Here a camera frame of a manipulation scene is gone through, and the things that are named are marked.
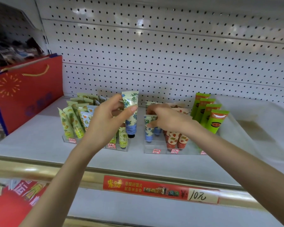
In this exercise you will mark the white pegboard back panel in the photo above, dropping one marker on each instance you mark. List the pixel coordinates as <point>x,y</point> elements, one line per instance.
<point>168,49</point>

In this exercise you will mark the red shelf price label strip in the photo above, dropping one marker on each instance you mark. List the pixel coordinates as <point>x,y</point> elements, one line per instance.
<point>156,189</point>

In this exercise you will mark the green tube with orange band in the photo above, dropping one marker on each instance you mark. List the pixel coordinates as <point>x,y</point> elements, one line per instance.
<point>198,101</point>
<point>204,108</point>
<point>216,122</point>
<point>209,115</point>

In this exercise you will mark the person's left thumb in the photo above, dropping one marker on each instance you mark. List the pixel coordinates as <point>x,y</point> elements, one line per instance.
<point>129,113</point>

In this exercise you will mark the pile of red packets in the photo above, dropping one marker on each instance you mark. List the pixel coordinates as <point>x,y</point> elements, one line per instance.
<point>14,203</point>

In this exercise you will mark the blue flower print cream tube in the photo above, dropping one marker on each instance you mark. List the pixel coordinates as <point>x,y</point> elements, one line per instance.
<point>130,98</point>
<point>148,133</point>
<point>157,131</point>

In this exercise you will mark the gold shelf edge rail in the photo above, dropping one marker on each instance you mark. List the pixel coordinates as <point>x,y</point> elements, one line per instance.
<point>37,170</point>

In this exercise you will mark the person's left forearm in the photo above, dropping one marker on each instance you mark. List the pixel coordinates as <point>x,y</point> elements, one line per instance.
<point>61,184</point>

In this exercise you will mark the person's right hand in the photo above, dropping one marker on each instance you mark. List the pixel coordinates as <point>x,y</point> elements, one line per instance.
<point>172,120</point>

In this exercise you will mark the person's right thumb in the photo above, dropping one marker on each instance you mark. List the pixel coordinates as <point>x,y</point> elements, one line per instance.
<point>154,124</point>

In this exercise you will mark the person's right forearm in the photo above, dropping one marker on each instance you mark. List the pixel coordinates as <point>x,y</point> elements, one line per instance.
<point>246,172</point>

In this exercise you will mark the person's left hand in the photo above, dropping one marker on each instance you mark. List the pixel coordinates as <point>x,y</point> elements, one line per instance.
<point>101,125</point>

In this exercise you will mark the red strawberry print tube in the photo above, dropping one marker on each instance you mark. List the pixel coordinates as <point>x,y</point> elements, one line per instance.
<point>183,110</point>
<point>172,139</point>
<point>182,141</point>

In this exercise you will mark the pile of dark packets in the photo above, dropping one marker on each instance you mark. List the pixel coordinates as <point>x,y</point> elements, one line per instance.
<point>11,51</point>

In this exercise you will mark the clear acrylic display rack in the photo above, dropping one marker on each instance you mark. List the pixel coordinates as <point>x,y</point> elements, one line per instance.
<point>94,145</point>
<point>161,145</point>

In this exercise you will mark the clear plastic tray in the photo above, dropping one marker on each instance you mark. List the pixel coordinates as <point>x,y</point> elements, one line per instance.
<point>258,127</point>

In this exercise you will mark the group of yellow fruit tubes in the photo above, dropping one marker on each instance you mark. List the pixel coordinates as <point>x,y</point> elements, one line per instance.
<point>72,120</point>

